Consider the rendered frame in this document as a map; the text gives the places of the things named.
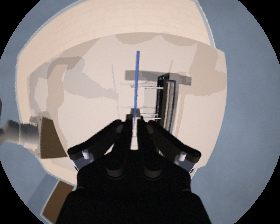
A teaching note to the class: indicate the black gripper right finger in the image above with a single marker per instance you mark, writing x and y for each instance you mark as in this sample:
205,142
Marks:
171,147

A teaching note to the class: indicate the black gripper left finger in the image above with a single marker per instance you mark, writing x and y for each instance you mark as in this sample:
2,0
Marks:
97,145

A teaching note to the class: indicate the black patch panel rack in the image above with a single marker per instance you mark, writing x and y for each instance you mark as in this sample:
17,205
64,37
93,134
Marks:
162,91

